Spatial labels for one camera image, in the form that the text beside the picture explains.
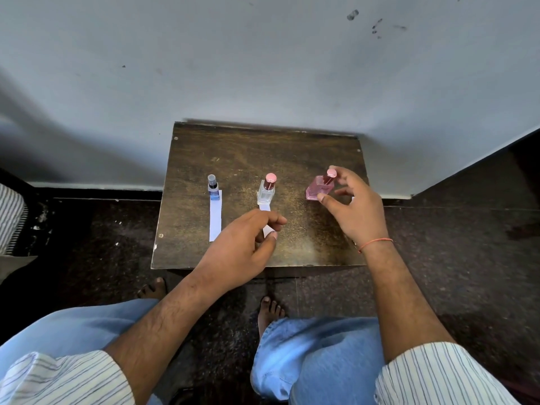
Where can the person's left leg blue jeans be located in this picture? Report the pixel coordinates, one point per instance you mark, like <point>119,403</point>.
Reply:
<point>71,328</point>

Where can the grey cushion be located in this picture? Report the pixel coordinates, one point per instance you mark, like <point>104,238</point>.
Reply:
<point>12,267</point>

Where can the person's right leg blue jeans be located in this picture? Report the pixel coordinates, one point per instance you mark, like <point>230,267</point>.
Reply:
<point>320,358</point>

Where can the person's foot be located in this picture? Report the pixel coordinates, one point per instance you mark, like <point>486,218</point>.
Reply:
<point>152,290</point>
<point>270,314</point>

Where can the striped white cloth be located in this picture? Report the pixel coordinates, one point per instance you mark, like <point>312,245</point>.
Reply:
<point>10,219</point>

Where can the striped white shirt sleeve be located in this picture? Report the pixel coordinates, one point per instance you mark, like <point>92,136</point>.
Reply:
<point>443,375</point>
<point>59,379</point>

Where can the person's left thumb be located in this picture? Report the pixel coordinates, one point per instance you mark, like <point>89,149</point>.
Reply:
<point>266,248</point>

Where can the person's right thumb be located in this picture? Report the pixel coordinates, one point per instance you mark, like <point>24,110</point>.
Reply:
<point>330,203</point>

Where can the blue perfume bottle grey cap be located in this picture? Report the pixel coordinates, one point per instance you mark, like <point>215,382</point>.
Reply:
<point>213,187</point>

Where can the person's left hand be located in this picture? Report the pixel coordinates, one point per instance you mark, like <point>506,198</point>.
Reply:
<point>234,253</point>

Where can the person's right foot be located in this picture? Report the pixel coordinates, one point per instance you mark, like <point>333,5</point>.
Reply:
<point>270,314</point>

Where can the person's left forearm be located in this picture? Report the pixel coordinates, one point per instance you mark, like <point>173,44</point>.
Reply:
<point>168,324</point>

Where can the person's left foot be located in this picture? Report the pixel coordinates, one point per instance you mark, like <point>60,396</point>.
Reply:
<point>152,290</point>

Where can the person's right forearm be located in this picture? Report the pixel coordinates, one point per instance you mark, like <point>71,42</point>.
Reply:
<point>400,299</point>

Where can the striped white shirt right sleeve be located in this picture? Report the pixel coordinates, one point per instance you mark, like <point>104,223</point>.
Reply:
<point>443,375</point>

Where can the person's right middle finger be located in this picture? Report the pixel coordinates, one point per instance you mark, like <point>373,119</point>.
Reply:
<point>344,191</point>

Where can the striped white shirt left sleeve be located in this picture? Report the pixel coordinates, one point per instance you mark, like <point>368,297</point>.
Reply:
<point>59,379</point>

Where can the person's left middle finger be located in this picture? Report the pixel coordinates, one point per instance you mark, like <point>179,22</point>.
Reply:
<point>276,227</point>

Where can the clear perfume bottle pink cap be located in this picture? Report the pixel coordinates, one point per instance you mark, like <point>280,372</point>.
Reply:
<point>265,191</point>

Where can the person's leg blue jeans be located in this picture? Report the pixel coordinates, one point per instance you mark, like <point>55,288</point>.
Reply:
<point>71,328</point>
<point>320,358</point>

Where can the person's right hand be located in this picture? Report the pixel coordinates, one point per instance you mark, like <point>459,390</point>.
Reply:
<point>363,215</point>

